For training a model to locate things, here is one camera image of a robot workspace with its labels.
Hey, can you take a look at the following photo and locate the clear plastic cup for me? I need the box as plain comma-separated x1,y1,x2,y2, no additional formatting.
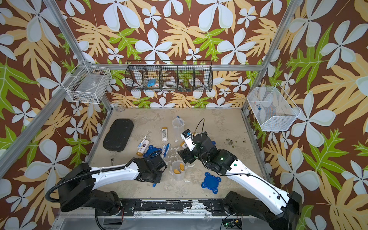
171,161,186,181
172,117,185,140

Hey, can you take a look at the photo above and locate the blue lid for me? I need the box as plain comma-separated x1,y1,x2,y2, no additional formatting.
143,145,163,158
201,172,221,194

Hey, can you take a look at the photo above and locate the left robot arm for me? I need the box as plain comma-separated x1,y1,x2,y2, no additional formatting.
45,155,167,216

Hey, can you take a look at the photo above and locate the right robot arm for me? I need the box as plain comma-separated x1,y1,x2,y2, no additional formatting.
178,129,302,230

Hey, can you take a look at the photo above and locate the white bottle purple label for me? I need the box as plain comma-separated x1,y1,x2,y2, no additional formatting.
136,140,150,156

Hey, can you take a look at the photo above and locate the toothpaste tube left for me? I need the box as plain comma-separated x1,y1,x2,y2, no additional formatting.
138,136,147,148

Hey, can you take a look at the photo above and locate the white bottle upright back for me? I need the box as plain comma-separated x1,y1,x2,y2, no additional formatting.
161,126,168,142

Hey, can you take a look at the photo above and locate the black rubber mat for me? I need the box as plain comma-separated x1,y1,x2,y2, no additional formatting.
103,118,134,152

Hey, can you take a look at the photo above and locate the glass jar corner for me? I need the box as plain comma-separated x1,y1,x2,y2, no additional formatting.
113,101,125,112

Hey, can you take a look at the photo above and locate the white mesh basket right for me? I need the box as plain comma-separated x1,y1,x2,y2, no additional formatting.
247,86,301,132

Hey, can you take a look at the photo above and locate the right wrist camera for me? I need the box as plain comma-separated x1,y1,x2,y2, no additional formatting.
181,129,196,151

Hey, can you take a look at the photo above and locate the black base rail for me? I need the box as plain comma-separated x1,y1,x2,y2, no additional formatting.
120,198,234,217

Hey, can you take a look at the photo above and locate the black wire basket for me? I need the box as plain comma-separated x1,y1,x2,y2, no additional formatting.
123,60,213,92

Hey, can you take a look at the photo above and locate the white wire basket left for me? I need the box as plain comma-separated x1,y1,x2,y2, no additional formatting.
63,63,112,104

